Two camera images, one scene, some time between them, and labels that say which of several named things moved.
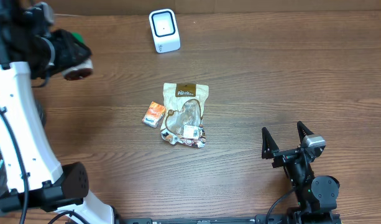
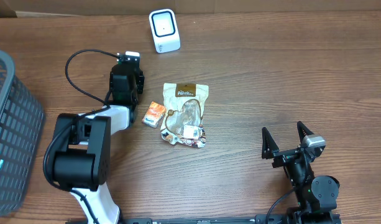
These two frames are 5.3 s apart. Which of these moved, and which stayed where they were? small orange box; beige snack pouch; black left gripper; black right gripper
Moved: black left gripper
Stayed: black right gripper; small orange box; beige snack pouch
